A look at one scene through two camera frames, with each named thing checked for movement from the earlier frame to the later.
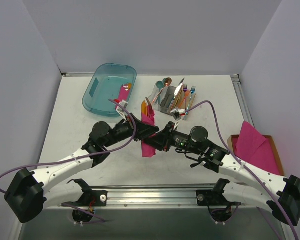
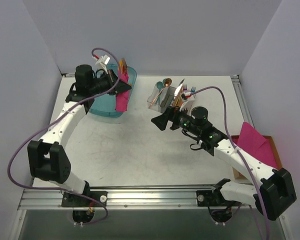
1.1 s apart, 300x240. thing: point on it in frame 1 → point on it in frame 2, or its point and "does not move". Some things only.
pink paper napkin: [148, 147] → [122, 99]
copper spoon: [167, 82] does not move
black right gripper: [168, 137] → [172, 118]
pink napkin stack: [254, 149] does not move
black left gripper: [134, 124] → [113, 82]
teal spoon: [159, 84] does not move
